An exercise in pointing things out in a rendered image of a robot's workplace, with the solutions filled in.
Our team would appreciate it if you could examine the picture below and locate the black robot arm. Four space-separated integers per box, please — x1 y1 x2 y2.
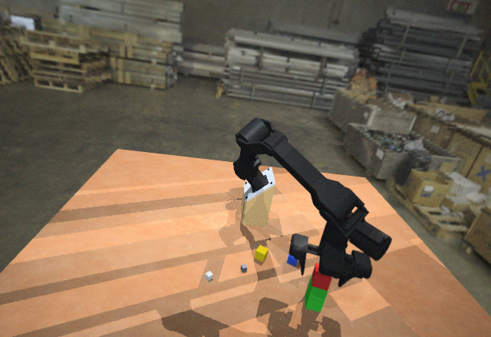
233 117 392 279

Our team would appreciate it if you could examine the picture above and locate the red block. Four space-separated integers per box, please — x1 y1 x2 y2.
311 263 331 291

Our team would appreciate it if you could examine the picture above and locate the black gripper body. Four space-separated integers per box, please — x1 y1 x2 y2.
289 228 373 279

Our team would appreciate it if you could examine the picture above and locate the green block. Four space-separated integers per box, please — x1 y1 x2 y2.
305 288 324 312
308 277 328 302

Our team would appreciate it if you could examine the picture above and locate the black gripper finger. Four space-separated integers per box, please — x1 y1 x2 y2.
294 257 306 276
338 273 363 288

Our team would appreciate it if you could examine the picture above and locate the blue block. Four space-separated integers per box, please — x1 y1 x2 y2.
287 254 298 266

